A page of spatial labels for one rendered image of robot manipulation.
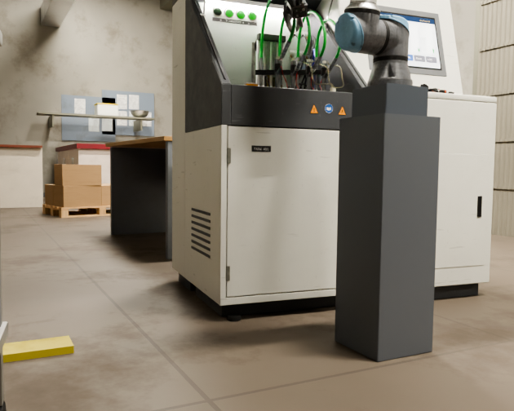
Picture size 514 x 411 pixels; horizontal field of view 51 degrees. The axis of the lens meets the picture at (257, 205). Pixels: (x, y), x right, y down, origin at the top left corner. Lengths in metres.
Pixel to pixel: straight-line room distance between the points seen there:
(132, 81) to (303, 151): 9.77
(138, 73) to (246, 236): 9.92
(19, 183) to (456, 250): 6.91
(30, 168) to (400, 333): 7.29
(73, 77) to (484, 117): 9.69
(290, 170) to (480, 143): 1.01
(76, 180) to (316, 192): 4.87
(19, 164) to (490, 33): 6.38
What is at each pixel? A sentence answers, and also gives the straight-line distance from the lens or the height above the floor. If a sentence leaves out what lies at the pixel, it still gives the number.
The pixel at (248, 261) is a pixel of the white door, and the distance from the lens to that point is 2.21.
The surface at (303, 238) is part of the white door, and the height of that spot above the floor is 0.33.
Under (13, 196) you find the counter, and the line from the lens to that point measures 8.61.
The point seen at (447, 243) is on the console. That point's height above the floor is 0.28.
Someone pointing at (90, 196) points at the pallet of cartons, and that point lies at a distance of 6.94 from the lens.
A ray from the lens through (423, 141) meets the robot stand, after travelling 1.87.
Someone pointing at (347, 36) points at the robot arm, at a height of 1.04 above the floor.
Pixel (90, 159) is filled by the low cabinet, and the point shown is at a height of 0.72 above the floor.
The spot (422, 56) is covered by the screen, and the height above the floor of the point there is 1.20.
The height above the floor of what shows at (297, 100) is 0.90.
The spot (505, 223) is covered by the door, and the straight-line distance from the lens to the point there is 5.68.
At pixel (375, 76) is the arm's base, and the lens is 1.89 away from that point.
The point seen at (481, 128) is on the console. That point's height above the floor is 0.83.
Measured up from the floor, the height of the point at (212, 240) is 0.32.
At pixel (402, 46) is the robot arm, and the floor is 1.03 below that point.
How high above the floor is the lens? 0.62
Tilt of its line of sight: 4 degrees down
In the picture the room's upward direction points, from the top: 1 degrees clockwise
